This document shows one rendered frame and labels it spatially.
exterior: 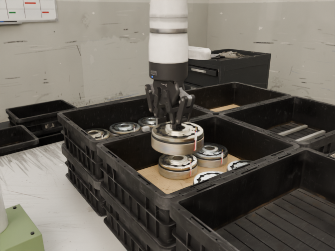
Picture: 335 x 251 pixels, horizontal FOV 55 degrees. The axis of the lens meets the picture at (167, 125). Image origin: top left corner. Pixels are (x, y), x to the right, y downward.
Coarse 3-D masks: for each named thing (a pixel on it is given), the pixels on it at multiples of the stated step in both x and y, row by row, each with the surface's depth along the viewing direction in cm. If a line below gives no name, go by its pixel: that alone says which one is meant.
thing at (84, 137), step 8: (104, 104) 108; (112, 104) 109; (64, 112) 100; (72, 112) 101; (200, 112) 102; (208, 112) 100; (64, 120) 93; (72, 128) 88; (80, 128) 86; (152, 128) 86; (80, 136) 84; (88, 136) 81; (112, 136) 81; (120, 136) 81; (88, 144) 80; (96, 144) 78
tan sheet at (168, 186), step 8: (232, 160) 91; (152, 168) 86; (200, 168) 86; (208, 168) 86; (216, 168) 86; (224, 168) 86; (144, 176) 82; (152, 176) 82; (160, 176) 82; (160, 184) 78; (168, 184) 78; (176, 184) 78; (184, 184) 78; (192, 184) 78; (168, 192) 75
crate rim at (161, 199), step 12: (192, 120) 93; (204, 120) 94; (228, 120) 93; (144, 132) 84; (264, 132) 84; (108, 144) 78; (288, 144) 77; (108, 156) 71; (276, 156) 70; (120, 168) 67; (132, 168) 65; (240, 168) 65; (132, 180) 63; (144, 180) 61; (204, 180) 60; (216, 180) 60; (144, 192) 60; (156, 192) 56; (180, 192) 56; (156, 204) 57; (168, 204) 55
